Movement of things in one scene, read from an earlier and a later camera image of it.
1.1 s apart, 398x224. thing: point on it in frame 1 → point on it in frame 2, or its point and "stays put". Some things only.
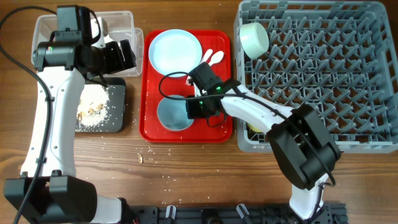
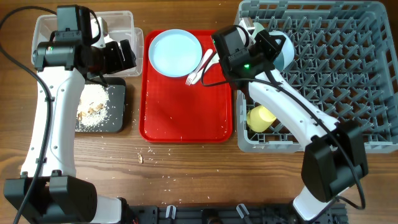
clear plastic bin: [119, 25] stays put
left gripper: [117, 64] stays put
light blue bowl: [173, 114] → [285, 56]
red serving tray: [156, 87] stays put
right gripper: [192, 112] → [265, 40]
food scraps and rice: [92, 108] stays put
